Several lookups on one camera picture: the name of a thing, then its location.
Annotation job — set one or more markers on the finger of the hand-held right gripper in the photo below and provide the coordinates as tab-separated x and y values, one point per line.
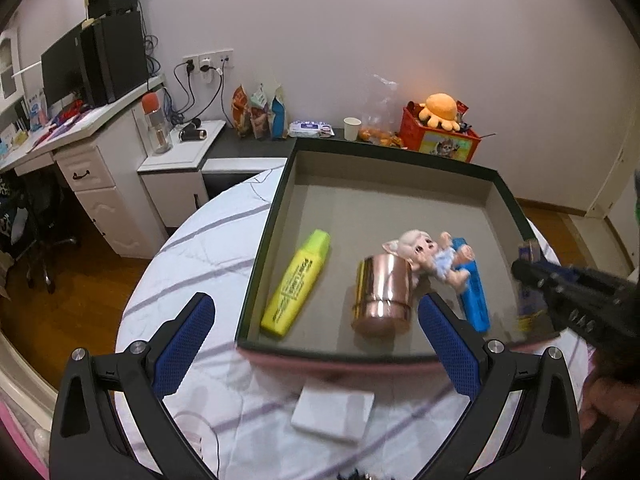
562	273
530	272

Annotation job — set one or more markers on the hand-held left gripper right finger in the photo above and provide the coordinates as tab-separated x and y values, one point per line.
450	347

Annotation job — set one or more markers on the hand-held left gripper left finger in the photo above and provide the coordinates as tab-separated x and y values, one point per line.
185	340

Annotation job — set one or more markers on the blue and gold packet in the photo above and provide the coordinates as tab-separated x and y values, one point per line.
527	305

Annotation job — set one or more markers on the blue highlighter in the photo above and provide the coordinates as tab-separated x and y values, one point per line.
475	300

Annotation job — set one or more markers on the rose gold round jar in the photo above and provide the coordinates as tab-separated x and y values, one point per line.
382	295

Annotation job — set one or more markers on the pink doll figure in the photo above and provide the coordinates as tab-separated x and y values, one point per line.
430	255

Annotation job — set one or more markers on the yellow highlighter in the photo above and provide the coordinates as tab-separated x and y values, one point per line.
295	285

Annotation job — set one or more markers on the white rectangular block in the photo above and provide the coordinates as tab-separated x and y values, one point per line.
332	412

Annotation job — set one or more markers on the pink box with black rim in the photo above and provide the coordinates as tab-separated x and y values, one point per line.
380	210

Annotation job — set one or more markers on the person's right hand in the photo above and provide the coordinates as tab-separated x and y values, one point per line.
605	400

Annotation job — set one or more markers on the white door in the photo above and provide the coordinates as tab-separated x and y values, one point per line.
615	170

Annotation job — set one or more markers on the red storage crate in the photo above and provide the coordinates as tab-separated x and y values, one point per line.
440	140

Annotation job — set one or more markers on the white nightstand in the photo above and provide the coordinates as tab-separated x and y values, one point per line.
175	180

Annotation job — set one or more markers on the orange octopus plush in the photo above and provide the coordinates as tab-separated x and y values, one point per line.
440	109

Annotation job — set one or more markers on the black office chair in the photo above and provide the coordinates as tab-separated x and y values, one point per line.
35	220

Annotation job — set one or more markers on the white desk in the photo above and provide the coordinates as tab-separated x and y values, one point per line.
85	160

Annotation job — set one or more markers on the black cylindrical object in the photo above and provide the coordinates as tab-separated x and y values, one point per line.
192	134

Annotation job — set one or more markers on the water bottle with orange lid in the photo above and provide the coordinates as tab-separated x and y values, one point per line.
156	125

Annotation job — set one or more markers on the plastic bag of oranges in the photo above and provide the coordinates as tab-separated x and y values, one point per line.
380	115

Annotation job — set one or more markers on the white paper cup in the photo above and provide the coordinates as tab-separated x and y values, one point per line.
352	128

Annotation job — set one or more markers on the orange snack bag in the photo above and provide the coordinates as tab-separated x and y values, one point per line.
241	110

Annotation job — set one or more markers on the green and white snack bag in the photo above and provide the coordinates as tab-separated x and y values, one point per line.
260	112

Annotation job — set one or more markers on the blue and yellow snack bag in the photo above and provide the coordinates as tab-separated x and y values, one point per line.
278	115

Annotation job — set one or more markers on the wet wipes pack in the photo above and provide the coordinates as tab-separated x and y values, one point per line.
311	128

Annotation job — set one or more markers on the black computer tower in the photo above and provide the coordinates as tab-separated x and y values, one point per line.
115	57

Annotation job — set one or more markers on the black computer monitor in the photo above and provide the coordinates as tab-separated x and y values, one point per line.
60	67

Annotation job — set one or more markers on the white glass door cabinet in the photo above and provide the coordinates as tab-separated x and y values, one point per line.
7	60

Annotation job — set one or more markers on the white wall socket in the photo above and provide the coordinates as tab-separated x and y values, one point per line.
207	62

